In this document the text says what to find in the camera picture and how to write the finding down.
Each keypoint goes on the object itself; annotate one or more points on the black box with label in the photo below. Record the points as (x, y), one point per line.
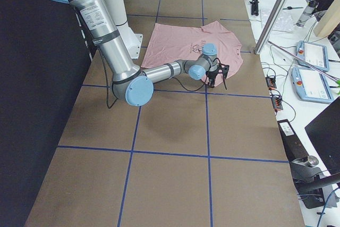
(295, 142)

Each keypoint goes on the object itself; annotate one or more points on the far blue teach pendant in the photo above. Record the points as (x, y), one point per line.
(314, 54)

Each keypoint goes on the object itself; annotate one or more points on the black monitor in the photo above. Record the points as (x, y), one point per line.
(323, 132)

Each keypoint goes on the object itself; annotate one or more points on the blue teach pendant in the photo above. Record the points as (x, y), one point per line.
(311, 86)
(314, 54)

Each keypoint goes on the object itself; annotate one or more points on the clear water bottle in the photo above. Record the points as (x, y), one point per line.
(307, 13)

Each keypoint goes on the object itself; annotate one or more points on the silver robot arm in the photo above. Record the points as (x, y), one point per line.
(107, 23)

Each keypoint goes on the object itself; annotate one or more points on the black metal stand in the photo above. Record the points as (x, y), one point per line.
(314, 186)

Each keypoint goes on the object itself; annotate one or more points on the metal rod green tip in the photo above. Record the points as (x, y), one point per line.
(334, 79)

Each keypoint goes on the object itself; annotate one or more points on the clear plastic bag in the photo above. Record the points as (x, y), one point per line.
(284, 22)

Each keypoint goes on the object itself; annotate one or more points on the aluminium frame post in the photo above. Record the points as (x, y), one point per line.
(278, 6)

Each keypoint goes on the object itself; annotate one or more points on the pink Snoopy t-shirt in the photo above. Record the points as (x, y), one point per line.
(175, 50)

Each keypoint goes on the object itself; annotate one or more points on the near blue teach pendant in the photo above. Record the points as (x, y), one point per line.
(311, 86)

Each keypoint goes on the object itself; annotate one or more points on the black folded tripod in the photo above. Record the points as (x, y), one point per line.
(254, 7)

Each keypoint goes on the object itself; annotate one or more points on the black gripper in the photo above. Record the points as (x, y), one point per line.
(212, 73)

